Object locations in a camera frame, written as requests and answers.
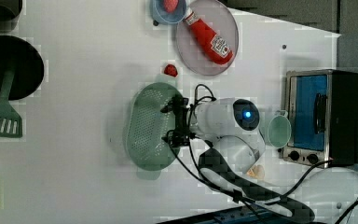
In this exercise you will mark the silver toaster oven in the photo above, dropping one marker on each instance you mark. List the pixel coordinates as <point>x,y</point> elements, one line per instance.
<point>322,108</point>

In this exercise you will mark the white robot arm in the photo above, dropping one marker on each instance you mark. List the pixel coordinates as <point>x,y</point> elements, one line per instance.
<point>231,129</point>

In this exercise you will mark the mint green strainer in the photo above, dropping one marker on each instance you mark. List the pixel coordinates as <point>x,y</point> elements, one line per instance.
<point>147,125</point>

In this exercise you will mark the red ketchup bottle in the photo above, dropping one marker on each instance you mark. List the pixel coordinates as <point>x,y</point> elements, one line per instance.
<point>214,46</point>

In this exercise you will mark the grey round plate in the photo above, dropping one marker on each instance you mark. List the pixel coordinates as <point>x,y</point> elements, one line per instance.
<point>219,18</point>

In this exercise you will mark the strawberry in blue cup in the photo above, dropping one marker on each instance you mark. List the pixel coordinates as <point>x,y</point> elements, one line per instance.
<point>170,5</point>

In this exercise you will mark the dark grey pot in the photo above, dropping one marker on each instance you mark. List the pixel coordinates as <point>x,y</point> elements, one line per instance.
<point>10,11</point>

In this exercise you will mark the red toy strawberry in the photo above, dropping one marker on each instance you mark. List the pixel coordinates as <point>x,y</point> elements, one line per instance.
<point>170,70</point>

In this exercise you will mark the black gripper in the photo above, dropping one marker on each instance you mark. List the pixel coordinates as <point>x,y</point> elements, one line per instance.
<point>183,116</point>

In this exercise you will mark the black round pan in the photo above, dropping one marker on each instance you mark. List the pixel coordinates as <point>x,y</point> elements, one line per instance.
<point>29,66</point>

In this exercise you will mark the blue cup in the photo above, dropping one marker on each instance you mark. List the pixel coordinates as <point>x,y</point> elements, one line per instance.
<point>162,17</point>

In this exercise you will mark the green slotted spatula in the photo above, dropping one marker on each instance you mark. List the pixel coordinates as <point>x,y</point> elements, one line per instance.
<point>10,119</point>

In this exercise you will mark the beige small toy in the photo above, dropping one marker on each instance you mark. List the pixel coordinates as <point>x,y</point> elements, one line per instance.
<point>256,171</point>

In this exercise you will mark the mint green mug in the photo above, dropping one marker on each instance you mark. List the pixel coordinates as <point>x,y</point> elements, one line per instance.
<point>276,128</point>

